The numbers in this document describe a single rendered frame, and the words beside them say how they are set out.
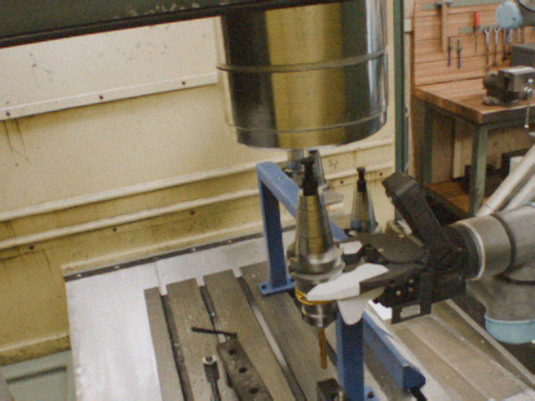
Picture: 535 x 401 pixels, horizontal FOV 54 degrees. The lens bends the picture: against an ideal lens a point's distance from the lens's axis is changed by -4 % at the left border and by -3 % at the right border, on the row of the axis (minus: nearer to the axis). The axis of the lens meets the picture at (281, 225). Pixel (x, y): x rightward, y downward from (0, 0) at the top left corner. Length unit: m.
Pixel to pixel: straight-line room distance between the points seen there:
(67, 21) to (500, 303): 0.61
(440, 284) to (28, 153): 1.18
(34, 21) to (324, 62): 0.21
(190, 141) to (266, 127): 1.11
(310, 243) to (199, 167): 1.05
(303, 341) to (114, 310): 0.63
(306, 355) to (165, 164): 0.72
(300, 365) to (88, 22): 0.87
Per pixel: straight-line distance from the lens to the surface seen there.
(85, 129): 1.53
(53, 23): 0.36
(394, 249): 0.62
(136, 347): 1.52
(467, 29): 3.61
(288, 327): 1.21
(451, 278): 0.68
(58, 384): 1.76
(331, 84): 0.45
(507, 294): 0.75
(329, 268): 0.57
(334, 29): 0.44
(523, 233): 0.69
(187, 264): 1.65
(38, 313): 1.77
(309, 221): 0.55
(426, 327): 1.54
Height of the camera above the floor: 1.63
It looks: 26 degrees down
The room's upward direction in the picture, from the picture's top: 6 degrees counter-clockwise
